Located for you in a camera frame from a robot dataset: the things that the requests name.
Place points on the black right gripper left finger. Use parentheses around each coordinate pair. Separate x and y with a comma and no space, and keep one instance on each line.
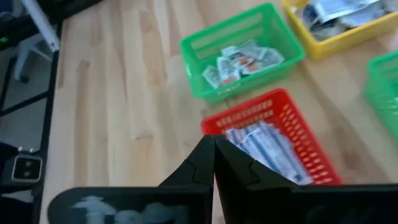
(140,205)

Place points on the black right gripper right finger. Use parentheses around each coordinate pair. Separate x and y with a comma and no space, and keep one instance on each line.
(295,205)

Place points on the white blue-striped bandage wrapper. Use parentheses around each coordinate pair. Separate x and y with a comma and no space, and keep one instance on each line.
(280,146)
(239,137)
(264,152)
(289,168)

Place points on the red plastic basket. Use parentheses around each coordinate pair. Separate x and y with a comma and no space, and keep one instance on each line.
(289,105)

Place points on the green plastic basket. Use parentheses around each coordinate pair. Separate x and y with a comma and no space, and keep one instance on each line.
(384,90)
(217,34)

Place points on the yellow plastic basket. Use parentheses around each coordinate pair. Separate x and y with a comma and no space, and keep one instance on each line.
(342,43)

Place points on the silver aluminium bar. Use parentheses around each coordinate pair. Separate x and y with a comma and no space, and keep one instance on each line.
(42,23)

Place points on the grey table-level camera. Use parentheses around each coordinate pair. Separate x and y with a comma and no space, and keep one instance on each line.
(27,168)

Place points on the black metal table frame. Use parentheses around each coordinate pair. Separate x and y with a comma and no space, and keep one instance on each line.
(46,102)

